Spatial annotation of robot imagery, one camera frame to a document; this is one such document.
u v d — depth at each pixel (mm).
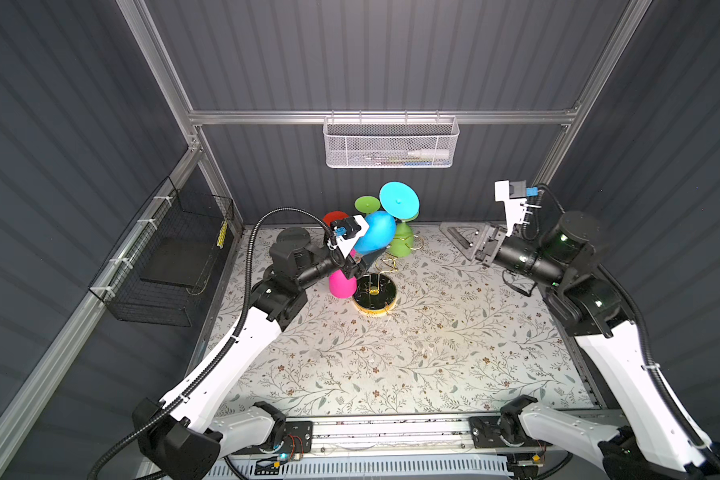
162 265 731
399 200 516
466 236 434
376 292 989
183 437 365
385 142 1236
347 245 531
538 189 463
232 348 439
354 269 570
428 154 919
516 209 469
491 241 454
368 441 738
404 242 890
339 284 799
